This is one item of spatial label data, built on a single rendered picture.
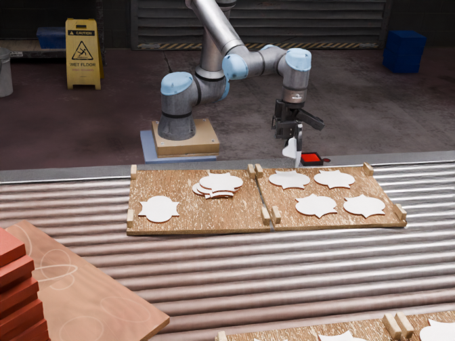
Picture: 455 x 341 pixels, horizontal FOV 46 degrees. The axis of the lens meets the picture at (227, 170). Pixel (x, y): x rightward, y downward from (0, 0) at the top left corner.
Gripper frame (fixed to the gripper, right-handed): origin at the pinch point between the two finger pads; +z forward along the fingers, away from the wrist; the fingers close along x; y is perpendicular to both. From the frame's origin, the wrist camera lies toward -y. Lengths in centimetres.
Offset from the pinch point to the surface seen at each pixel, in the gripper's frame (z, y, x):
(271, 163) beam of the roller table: 11.0, 2.2, -16.4
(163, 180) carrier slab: 8.9, 41.7, -1.8
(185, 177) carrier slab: 8.9, 34.3, -3.7
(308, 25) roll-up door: 74, -148, -472
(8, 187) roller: 11, 90, -3
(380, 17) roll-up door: 64, -240, -480
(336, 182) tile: 8.1, -15.5, 2.9
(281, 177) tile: 8.1, 2.6, -1.0
